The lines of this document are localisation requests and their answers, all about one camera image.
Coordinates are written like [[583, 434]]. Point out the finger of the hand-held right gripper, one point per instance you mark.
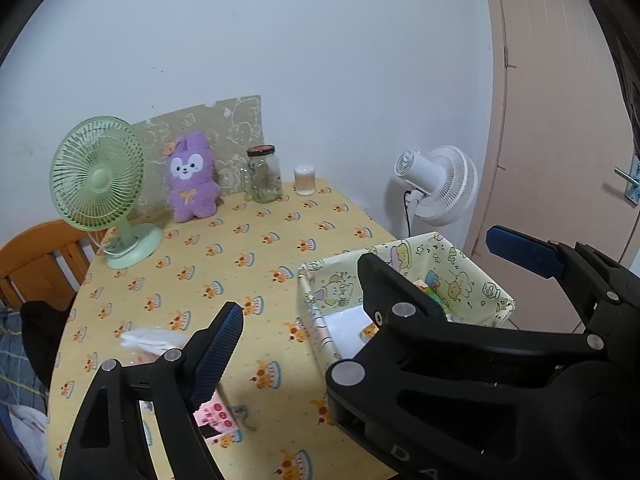
[[525, 252], [385, 285]]

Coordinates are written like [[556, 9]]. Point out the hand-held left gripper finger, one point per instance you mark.
[[220, 355]]

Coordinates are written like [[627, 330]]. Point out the yellow printed fabric storage box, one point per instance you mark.
[[340, 285]]

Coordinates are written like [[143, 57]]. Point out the pink printed packet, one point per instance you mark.
[[217, 412]]

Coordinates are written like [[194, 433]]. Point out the white towel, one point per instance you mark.
[[150, 340]]

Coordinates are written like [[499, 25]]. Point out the colourful small toy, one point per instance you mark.
[[430, 292]]

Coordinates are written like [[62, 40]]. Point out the white standing fan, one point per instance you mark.
[[440, 185]]

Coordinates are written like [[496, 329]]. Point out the yellow cake print tablecloth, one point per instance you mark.
[[225, 240]]

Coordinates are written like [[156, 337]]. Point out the cotton swab container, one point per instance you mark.
[[305, 180]]

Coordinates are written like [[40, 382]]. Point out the pink door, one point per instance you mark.
[[550, 110]]

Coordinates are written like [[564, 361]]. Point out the glass jar with lid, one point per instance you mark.
[[262, 175]]

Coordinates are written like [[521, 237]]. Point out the purple plush toy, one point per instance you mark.
[[192, 180]]

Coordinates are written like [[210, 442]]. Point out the black cloth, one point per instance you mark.
[[42, 335]]

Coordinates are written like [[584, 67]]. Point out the blue plaid bedding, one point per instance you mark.
[[15, 360]]

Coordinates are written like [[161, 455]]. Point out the white cloth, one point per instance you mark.
[[30, 435]]

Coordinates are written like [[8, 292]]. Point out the wooden chair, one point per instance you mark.
[[35, 255]]

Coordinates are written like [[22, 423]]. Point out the green desk fan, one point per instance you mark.
[[95, 180]]

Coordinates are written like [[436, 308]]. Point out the printed green wall sheet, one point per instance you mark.
[[235, 125]]

